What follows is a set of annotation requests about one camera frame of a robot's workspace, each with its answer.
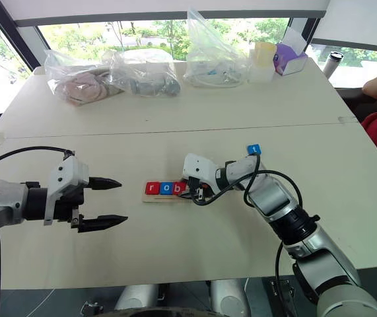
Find small metal bracket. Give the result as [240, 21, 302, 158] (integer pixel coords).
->
[80, 300, 105, 317]

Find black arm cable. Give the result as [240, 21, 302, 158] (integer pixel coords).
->
[0, 146, 76, 317]
[190, 153, 304, 292]

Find silver rounded robot leg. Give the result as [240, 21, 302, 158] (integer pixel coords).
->
[209, 279, 252, 317]
[113, 283, 160, 312]

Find plastic bag with pink items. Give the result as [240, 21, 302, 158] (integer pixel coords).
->
[44, 48, 125, 108]

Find purple and white carton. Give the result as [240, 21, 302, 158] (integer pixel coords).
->
[273, 26, 309, 77]

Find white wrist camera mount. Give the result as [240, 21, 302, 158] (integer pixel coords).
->
[44, 154, 90, 227]
[182, 153, 223, 193]

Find black box under table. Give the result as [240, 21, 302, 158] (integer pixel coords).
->
[269, 278, 298, 317]

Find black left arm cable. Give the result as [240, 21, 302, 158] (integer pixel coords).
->
[0, 146, 76, 317]

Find wooden letter tray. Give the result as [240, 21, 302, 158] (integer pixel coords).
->
[141, 180, 193, 204]

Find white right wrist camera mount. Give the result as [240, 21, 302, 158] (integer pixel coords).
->
[182, 153, 223, 193]

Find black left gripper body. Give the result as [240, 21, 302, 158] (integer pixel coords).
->
[53, 184, 92, 230]

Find clear plastic box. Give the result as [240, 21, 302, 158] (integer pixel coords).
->
[248, 48, 275, 84]

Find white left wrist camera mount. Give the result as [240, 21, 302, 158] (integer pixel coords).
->
[44, 154, 90, 227]

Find white thermos bottle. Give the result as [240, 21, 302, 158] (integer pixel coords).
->
[321, 51, 345, 80]

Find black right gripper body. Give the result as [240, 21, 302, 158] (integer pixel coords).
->
[187, 176, 209, 203]

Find yellow plastic cup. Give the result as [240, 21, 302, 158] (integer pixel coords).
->
[254, 42, 277, 69]

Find plastic bag with grey items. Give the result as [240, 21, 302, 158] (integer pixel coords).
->
[108, 48, 182, 98]

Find plastic bag with white cables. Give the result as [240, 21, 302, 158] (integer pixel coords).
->
[182, 9, 251, 88]

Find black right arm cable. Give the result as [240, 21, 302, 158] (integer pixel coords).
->
[190, 153, 304, 292]

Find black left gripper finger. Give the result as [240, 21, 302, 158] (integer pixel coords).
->
[88, 176, 123, 192]
[77, 214, 129, 234]

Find blue letter block o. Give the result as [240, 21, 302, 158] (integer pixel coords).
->
[158, 181, 174, 196]

